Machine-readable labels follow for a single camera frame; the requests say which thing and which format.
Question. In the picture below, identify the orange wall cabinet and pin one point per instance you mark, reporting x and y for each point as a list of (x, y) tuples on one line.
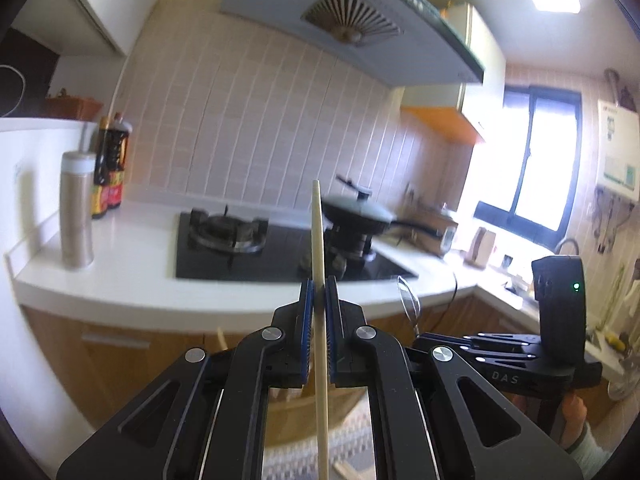
[(445, 122)]

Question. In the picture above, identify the wok lid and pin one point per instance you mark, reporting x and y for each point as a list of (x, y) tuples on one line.
[(360, 207)]

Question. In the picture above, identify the red-brown basket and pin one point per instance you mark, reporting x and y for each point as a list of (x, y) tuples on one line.
[(70, 107)]

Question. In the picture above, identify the cream upper cabinet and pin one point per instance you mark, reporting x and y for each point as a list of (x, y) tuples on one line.
[(480, 60)]

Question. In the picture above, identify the white kitchen countertop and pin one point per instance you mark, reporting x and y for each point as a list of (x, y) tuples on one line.
[(130, 280)]

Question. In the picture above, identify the steel thermos flask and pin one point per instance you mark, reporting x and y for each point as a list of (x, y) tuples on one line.
[(76, 210)]

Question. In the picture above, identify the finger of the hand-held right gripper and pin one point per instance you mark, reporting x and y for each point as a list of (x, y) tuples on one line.
[(515, 342), (495, 357)]

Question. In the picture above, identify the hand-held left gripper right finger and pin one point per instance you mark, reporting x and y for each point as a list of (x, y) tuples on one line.
[(331, 335)]

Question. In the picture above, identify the yellow plastic utensil basket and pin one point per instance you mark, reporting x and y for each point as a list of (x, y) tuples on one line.
[(346, 405)]

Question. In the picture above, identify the striped woven table mat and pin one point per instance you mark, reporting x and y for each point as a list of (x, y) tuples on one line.
[(290, 465)]

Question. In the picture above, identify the dark framed window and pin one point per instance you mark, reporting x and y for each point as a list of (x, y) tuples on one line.
[(545, 160)]

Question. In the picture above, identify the stainless steel spoon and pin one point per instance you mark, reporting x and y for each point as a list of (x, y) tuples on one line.
[(415, 317)]

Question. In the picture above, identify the dark soy sauce bottle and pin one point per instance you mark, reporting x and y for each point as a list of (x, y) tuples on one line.
[(119, 160), (100, 180)]

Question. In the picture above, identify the black gas stove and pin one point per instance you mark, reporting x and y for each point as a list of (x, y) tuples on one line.
[(280, 255)]

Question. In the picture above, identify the black wok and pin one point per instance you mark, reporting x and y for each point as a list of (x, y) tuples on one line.
[(360, 227)]

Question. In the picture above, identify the beige rice cooker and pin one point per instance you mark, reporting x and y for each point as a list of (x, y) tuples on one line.
[(435, 232)]

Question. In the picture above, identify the white water heater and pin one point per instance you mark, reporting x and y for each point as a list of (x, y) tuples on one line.
[(622, 145)]

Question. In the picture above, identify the wooden lower cabinets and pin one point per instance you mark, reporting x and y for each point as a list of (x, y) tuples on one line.
[(100, 360)]

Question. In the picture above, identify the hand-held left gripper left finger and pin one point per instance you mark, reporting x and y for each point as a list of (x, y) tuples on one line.
[(307, 335)]

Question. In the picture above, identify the white electric kettle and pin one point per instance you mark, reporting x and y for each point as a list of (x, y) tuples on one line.
[(481, 247)]

